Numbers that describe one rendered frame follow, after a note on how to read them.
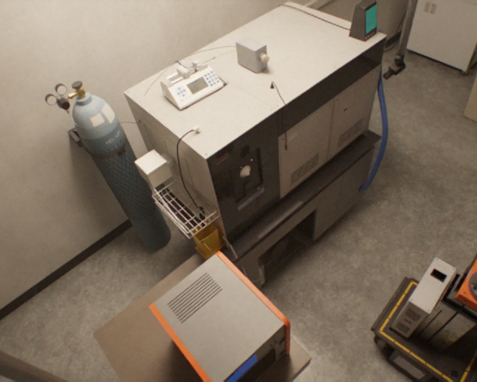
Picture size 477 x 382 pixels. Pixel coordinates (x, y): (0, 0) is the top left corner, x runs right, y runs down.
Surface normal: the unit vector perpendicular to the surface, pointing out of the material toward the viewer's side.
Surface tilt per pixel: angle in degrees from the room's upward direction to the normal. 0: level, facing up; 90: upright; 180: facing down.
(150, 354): 0
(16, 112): 90
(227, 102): 0
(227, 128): 0
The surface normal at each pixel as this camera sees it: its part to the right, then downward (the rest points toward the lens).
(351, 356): -0.14, -0.62
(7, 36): 0.63, 0.55
